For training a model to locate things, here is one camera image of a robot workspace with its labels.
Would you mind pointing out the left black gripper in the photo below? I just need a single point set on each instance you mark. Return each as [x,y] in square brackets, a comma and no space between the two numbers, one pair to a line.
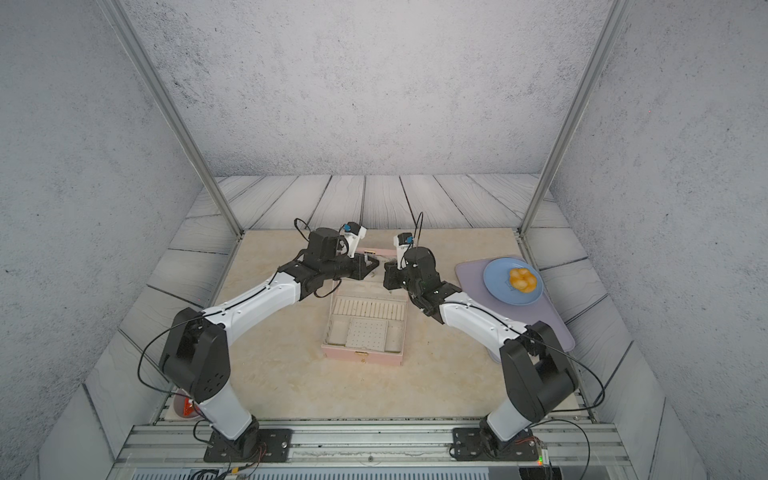
[360,270]

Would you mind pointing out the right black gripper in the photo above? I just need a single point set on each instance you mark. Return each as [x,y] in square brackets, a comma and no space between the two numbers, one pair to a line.
[391,282]

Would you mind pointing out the pink jewelry box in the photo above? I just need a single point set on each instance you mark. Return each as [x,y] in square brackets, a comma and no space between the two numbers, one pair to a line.
[367,322]

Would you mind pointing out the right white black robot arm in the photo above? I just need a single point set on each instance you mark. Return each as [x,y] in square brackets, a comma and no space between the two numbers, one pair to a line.
[538,375]

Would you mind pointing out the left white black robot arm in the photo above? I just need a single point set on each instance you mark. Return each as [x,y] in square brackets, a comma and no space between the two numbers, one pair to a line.
[196,354]

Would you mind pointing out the purple placemat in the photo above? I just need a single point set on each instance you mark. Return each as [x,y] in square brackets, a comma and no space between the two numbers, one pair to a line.
[469,275]

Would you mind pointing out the blue plate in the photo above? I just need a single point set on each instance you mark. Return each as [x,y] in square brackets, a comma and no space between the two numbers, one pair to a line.
[496,280]

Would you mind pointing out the yellow pastry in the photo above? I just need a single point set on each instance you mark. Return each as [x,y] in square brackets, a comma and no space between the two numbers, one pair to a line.
[523,280]

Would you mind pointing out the red yellow snack packet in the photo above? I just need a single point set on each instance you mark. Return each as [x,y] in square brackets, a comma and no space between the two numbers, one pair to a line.
[189,409]

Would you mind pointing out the grey bowl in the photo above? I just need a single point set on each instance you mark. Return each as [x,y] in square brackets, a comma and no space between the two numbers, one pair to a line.
[177,402]

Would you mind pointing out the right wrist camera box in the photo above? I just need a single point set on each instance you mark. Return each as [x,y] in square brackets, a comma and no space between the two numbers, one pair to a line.
[403,242]

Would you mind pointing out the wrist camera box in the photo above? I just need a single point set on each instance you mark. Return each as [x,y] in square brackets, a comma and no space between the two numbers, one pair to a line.
[353,233]
[403,242]

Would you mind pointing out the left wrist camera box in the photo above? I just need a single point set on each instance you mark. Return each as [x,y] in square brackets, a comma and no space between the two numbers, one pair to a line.
[353,233]

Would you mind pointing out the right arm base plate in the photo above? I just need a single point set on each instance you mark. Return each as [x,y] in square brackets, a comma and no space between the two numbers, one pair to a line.
[481,444]

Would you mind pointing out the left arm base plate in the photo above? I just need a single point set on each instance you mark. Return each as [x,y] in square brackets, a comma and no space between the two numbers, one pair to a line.
[253,446]

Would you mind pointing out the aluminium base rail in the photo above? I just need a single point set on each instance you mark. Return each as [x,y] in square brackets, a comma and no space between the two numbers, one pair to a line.
[378,443]

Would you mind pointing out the left aluminium frame post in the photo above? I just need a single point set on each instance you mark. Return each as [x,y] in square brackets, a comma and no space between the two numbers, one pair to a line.
[131,43]

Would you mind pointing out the aluminium frame post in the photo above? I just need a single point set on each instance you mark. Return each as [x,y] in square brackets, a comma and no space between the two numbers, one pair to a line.
[131,43]
[611,29]

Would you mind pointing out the right aluminium frame post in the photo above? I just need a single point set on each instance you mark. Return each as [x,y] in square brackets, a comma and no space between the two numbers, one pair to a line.
[611,29]

